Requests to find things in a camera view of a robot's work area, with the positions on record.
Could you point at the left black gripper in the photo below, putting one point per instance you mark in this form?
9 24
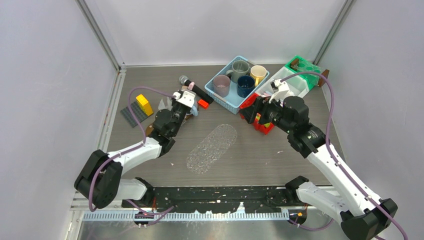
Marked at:
173 102

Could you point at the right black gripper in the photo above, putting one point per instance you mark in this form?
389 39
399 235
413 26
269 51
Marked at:
261 103

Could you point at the pink cap toothpaste tube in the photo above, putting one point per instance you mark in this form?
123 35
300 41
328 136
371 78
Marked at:
165 104

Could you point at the light blue mug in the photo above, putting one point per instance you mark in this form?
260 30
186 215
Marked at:
195 108

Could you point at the pink toothbrush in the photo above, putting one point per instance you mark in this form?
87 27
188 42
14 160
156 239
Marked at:
191 86

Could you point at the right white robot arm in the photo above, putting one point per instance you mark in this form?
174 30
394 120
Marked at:
361 213

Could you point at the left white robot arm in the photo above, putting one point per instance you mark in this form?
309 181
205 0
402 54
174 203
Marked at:
101 177

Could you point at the brown wooden oval tray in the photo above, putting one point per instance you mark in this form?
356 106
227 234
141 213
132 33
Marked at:
150 128

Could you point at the clear textured oval tray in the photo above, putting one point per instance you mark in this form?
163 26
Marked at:
211 148

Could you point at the red plastic bin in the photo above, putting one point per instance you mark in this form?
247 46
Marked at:
263 128

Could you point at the dark blue mug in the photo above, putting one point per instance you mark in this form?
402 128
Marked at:
245 85

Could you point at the grey building baseplate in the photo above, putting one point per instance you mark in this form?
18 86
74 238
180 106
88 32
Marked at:
138 112

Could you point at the yellow building brick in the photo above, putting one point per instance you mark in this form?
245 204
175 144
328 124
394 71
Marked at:
144 105

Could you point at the light blue plastic basket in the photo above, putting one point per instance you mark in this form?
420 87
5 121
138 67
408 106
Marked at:
232 101

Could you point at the yellow mug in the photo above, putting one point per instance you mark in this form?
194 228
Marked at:
258 73

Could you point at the red orange block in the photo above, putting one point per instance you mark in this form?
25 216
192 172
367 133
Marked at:
203 104

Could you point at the mauve mug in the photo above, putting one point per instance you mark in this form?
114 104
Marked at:
221 85

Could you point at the grey mug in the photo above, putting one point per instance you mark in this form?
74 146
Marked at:
237 69

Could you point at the black microphone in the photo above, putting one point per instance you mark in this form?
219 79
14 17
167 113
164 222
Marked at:
184 80

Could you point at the white plastic bin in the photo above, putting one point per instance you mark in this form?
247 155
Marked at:
296 84

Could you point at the green plastic bin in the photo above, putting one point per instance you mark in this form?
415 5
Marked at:
299 64

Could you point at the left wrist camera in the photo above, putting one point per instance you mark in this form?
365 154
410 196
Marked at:
185 97

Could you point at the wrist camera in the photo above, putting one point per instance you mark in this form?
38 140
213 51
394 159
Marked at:
185 97
281 90

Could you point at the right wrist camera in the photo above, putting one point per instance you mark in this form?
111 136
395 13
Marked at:
281 90

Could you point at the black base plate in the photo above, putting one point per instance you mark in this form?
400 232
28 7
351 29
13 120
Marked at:
221 199

